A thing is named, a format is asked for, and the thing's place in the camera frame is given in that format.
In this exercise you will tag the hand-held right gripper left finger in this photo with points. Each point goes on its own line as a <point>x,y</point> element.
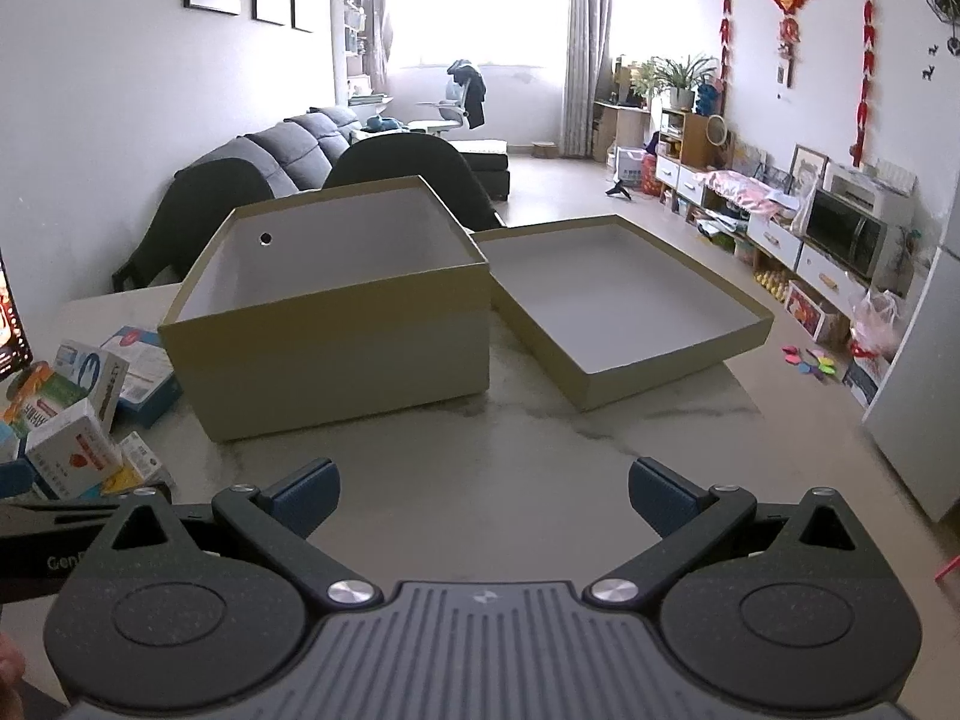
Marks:
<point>307,495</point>

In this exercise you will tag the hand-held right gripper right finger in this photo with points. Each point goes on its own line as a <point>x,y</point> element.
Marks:
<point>664,495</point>

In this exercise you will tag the white red heart medicine box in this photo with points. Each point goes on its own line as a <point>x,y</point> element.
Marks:
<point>71,454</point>

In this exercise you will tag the tan cardboard box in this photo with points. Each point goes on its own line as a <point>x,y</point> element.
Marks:
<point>322,360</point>

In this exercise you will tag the narrow green-white box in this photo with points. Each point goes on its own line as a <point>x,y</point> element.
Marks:
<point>41,401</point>

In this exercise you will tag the white blue print medicine box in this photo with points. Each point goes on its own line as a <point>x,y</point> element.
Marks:
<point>90,379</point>

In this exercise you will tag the large blue box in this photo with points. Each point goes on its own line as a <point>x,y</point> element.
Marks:
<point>146,382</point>

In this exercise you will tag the tan cardboard box lid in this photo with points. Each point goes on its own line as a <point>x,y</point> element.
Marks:
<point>622,300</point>

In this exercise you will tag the white marble desktop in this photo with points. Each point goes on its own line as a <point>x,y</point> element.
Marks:
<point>487,480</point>

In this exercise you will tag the small yellow green box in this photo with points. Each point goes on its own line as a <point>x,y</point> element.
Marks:
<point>139,457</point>

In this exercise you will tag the colourful paper flower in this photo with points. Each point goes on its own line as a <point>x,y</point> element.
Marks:
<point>806,366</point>

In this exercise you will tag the red printed box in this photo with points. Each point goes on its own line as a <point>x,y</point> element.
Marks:
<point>810,311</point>

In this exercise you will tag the black smartphone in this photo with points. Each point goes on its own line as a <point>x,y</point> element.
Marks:
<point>9,315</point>

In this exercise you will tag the silver fridge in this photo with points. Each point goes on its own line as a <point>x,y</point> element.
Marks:
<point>919,405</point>

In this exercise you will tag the white plastic bag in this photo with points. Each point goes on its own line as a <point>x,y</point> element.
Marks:
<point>877,322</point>

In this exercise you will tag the low white drawer cabinet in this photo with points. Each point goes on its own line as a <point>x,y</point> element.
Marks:
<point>772,236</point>

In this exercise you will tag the small black tripod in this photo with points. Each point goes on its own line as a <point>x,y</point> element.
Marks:
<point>621,191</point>

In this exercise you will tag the black dining chair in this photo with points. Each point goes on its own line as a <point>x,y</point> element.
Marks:
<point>412,161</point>
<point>202,202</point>

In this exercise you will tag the pink cloth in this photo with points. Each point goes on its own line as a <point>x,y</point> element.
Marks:
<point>739,187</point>

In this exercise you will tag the silver microwave oven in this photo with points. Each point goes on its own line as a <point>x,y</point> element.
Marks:
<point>844,229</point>

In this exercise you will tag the grey sofa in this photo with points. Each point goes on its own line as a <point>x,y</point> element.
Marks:
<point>300,142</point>

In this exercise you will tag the wooden open cabinet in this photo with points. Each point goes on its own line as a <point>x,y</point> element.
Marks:
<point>694,142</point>

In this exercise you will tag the small wooden stool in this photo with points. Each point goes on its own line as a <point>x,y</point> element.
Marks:
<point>544,150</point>

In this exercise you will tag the dark grey ottoman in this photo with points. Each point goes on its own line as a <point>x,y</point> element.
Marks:
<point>487,169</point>

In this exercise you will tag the white printer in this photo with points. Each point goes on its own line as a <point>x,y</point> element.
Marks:
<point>877,191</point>

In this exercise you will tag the light wooden side desk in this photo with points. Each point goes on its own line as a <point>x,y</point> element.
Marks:
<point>622,120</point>

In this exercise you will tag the blue toy figure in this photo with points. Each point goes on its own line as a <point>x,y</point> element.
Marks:
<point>706,97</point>

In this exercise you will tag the potted green plant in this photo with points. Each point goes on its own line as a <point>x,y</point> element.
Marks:
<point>681,94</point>

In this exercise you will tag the white office chair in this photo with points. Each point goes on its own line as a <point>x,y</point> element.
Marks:
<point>450,114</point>

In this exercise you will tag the dark jacket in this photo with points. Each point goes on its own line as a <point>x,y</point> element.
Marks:
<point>474,90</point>

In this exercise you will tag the grey curtain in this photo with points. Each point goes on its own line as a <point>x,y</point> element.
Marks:
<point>375,22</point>
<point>585,52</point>

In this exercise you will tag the tall white shelf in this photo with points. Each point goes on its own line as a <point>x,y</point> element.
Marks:
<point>337,45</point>

